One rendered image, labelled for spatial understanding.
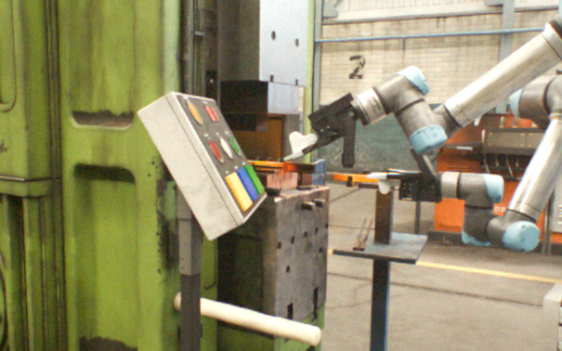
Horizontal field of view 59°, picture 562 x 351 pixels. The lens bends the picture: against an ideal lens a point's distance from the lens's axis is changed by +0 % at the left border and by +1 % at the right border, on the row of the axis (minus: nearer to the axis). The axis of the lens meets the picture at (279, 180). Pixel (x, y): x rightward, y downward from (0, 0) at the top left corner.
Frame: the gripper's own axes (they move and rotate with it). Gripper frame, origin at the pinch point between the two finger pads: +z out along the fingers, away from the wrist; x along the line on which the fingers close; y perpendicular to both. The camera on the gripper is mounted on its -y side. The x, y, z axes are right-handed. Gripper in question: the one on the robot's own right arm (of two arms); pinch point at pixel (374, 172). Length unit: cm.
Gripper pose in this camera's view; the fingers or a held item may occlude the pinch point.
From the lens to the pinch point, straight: 152.7
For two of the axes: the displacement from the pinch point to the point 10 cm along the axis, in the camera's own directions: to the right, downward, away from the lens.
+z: -8.6, -0.8, 5.0
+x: 5.1, -0.9, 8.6
